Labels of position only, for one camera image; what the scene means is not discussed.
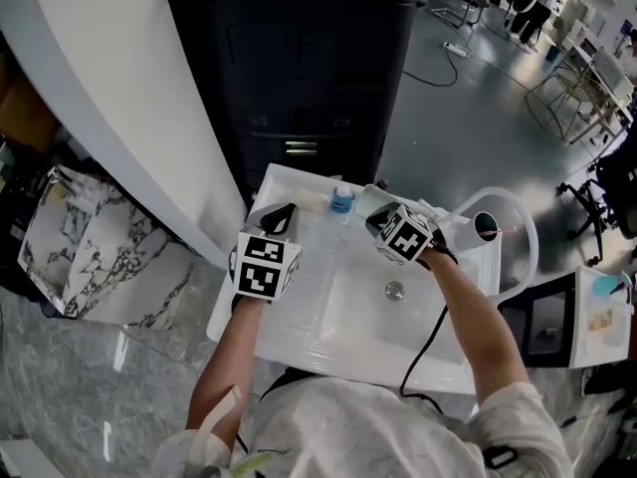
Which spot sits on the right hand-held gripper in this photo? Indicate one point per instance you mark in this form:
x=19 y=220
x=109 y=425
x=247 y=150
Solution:
x=404 y=237

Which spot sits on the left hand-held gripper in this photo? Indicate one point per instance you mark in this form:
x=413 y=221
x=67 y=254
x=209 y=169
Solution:
x=261 y=262

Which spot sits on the person's left forearm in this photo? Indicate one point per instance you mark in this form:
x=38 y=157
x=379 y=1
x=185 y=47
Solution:
x=226 y=361

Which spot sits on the person's right forearm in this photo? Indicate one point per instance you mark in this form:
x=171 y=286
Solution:
x=480 y=326

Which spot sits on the metal sink drain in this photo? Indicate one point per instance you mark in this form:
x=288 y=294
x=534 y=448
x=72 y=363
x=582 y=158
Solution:
x=394 y=290

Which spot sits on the small blue bottle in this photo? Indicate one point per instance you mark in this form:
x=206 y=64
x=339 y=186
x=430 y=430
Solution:
x=341 y=204

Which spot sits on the pale yellow sponge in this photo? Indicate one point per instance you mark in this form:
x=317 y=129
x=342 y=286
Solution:
x=311 y=201

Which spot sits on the white sink basin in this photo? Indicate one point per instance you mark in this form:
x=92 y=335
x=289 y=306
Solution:
x=358 y=316

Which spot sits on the pink toothbrush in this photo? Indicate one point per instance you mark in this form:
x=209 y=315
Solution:
x=497 y=231

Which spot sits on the marble pattern box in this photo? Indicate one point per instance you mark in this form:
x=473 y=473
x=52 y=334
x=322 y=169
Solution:
x=104 y=252

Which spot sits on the white microwave oven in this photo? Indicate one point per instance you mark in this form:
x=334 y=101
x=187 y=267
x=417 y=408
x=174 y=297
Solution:
x=562 y=316

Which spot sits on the white power strip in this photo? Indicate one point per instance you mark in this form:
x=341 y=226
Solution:
x=457 y=49

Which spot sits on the person's grey shirt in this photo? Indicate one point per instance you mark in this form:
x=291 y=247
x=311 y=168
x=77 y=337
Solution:
x=368 y=431

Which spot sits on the black cabinet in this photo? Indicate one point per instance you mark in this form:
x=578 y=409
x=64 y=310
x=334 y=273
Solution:
x=298 y=68

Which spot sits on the black office chair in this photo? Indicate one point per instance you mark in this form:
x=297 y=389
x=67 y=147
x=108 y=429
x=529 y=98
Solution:
x=609 y=192

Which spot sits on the white curved panel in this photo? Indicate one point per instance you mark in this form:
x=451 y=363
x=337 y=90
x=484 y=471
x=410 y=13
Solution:
x=129 y=82

